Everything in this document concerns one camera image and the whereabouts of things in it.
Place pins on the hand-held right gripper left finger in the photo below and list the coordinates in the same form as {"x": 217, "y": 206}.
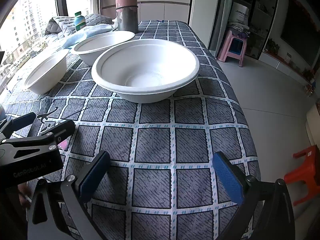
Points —
{"x": 92, "y": 177}

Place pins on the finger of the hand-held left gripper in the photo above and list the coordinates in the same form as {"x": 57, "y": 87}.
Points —
{"x": 62, "y": 130}
{"x": 21, "y": 122}

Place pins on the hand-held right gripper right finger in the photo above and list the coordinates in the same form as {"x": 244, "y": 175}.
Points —
{"x": 227, "y": 180}

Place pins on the white paper bowl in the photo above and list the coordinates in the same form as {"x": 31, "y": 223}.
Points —
{"x": 47, "y": 75}
{"x": 100, "y": 43}
{"x": 150, "y": 62}

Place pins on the person's left hand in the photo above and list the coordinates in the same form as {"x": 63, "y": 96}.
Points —
{"x": 25, "y": 197}

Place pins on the grey checked star tablecloth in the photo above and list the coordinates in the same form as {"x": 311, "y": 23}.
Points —
{"x": 155, "y": 142}

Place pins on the red plastic stool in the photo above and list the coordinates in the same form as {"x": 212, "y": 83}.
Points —
{"x": 305, "y": 175}

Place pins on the light blue towel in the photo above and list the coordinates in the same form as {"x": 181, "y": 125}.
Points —
{"x": 82, "y": 35}

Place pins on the grey quilted pillow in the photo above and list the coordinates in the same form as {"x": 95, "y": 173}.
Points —
{"x": 60, "y": 22}

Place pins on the green cap plastic bottle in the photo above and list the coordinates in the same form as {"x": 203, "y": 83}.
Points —
{"x": 80, "y": 21}

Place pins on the pink plastic stool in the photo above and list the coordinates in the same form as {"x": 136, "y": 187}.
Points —
{"x": 231, "y": 55}

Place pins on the white low console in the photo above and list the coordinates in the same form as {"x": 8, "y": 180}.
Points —
{"x": 282, "y": 67}

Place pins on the grey and pink metal canister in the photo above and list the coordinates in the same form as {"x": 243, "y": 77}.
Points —
{"x": 126, "y": 17}

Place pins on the white cabinet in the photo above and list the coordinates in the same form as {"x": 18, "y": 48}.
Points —
{"x": 162, "y": 5}

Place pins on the black television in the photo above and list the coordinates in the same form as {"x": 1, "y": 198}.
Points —
{"x": 300, "y": 35}

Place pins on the white shopping bag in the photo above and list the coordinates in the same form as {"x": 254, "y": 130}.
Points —
{"x": 240, "y": 15}

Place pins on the dark shelf cabinet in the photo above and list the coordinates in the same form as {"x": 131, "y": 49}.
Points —
{"x": 262, "y": 17}

